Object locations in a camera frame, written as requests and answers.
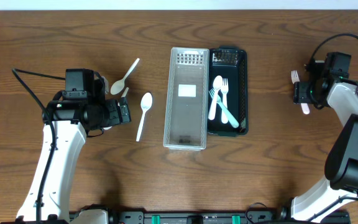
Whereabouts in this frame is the white spoon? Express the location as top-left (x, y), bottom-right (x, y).
top-left (110, 58), bottom-right (140, 95)
top-left (136, 92), bottom-right (153, 142)
top-left (208, 75), bottom-right (223, 120)

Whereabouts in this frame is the pink plastic fork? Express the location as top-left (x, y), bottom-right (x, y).
top-left (291, 70), bottom-right (310, 114)

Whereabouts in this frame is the pale green plastic fork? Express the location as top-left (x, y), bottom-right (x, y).
top-left (209, 88), bottom-right (239, 128)

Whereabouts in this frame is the white plastic fork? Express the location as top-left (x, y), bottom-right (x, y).
top-left (221, 78), bottom-right (229, 124)

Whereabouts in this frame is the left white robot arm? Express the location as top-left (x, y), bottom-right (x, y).
top-left (16, 121), bottom-right (86, 223)

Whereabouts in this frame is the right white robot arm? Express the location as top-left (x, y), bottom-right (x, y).
top-left (290, 82), bottom-right (358, 223)

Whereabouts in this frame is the clear plastic basket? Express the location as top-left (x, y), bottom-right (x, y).
top-left (163, 47), bottom-right (209, 151)

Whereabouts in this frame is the black plastic basket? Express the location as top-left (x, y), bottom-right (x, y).
top-left (207, 46), bottom-right (249, 137)

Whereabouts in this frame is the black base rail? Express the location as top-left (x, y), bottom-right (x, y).
top-left (69, 204), bottom-right (351, 224)

